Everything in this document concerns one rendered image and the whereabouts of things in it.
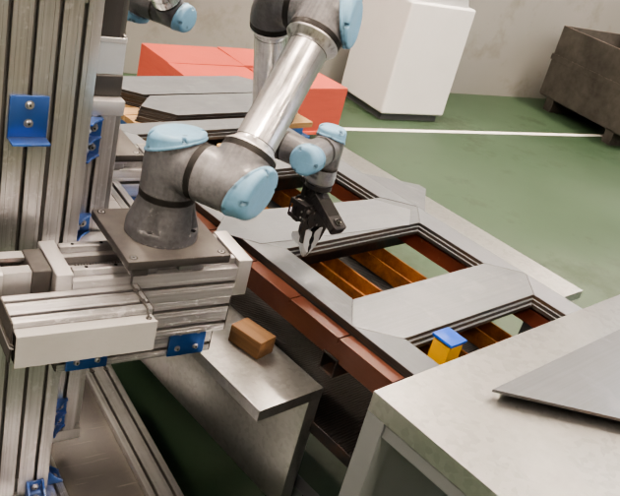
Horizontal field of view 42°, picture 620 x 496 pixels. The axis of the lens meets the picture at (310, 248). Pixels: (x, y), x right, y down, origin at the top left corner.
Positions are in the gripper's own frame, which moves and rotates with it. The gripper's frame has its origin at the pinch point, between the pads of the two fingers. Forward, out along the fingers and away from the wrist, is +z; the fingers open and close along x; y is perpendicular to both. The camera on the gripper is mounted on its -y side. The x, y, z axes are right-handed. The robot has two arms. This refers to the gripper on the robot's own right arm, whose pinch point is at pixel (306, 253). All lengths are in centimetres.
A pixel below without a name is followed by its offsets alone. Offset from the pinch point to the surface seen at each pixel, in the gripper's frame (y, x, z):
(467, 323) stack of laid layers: -40.4, -22.0, 2.3
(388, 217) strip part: 10.2, -44.1, 0.6
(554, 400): -85, 23, -22
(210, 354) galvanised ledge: -9.1, 34.5, 17.4
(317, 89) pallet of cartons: 224, -220, 42
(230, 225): 20.0, 10.6, 0.6
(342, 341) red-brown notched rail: -32.7, 16.3, 2.8
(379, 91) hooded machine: 273, -338, 63
